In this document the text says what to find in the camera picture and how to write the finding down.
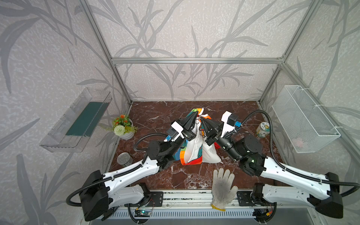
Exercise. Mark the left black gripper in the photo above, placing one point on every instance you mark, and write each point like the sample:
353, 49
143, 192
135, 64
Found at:
185, 131

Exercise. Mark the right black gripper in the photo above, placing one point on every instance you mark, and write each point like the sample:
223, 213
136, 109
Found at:
213, 135

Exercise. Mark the rainbow striped child jacket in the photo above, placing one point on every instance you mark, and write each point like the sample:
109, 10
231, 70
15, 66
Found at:
197, 151

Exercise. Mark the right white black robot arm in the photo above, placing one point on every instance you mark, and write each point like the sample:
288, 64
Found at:
319, 191

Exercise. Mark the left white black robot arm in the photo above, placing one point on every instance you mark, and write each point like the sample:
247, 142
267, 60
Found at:
101, 193

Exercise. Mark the small green labelled jar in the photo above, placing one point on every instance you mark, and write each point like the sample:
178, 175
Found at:
263, 130

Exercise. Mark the potted artificial flower plant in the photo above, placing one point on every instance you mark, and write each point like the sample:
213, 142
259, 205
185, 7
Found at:
122, 126

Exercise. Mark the white knit work glove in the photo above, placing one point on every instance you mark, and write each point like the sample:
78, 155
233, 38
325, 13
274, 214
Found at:
223, 190

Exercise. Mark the silver metal tin can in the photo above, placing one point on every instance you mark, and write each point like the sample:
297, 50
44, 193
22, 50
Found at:
125, 159

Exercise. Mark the pink object in basket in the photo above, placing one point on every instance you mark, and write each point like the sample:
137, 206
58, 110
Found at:
298, 143

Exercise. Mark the green circuit board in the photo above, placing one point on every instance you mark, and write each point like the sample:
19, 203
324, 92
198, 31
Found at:
142, 213

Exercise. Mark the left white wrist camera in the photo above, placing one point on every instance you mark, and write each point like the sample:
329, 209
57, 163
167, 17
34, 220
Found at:
174, 132

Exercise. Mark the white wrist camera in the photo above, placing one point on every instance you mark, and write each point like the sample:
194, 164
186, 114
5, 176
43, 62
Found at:
174, 132
230, 121

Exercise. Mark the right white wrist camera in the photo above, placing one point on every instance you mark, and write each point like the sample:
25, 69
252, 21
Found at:
230, 121

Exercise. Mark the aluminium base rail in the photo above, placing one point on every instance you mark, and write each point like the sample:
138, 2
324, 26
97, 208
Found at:
202, 199

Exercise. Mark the aluminium cage frame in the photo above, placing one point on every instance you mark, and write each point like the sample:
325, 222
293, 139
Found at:
168, 57

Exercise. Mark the white wire mesh basket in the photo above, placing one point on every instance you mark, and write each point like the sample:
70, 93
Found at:
300, 116

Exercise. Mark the clear acrylic wall shelf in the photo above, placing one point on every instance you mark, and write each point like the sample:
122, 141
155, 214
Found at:
76, 126

